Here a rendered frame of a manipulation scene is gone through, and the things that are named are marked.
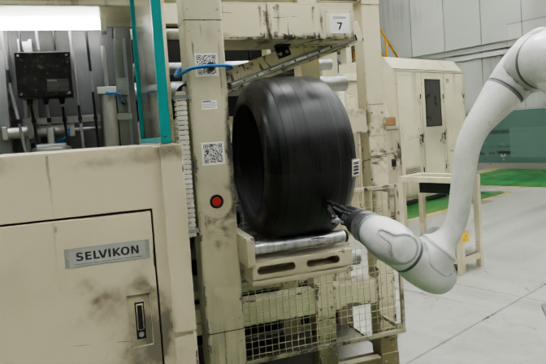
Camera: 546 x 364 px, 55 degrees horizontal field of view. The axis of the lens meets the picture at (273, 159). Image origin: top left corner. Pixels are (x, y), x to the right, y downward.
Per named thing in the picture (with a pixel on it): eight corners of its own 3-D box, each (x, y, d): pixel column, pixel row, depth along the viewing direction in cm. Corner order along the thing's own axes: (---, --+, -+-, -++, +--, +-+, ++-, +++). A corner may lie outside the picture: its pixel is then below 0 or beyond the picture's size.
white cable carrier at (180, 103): (186, 237, 171) (175, 91, 168) (184, 235, 175) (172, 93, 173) (199, 236, 172) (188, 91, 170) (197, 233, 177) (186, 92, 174)
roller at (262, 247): (249, 257, 172) (252, 254, 168) (246, 244, 173) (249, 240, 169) (344, 243, 183) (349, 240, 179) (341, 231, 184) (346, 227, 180)
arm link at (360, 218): (358, 217, 136) (348, 210, 141) (358, 250, 138) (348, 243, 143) (389, 213, 139) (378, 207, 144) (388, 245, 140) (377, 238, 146)
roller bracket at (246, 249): (248, 269, 165) (245, 238, 164) (220, 245, 202) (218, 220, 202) (257, 267, 166) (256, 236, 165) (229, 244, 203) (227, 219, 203)
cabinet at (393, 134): (362, 231, 635) (357, 128, 628) (328, 226, 679) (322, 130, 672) (407, 218, 693) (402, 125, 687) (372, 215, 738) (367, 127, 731)
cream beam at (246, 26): (211, 40, 196) (208, 1, 195) (199, 51, 220) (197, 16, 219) (356, 38, 215) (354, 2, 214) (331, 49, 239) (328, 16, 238)
